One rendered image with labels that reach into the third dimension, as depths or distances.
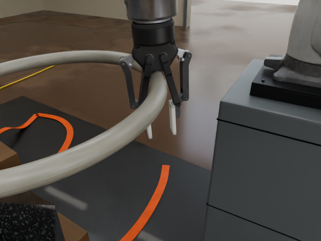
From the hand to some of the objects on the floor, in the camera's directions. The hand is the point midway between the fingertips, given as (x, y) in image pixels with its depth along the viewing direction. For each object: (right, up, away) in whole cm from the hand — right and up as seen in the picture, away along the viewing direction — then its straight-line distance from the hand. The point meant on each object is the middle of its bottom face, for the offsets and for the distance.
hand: (160, 120), depth 58 cm
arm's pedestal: (+43, -59, +65) cm, 97 cm away
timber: (-46, -55, +68) cm, 99 cm away
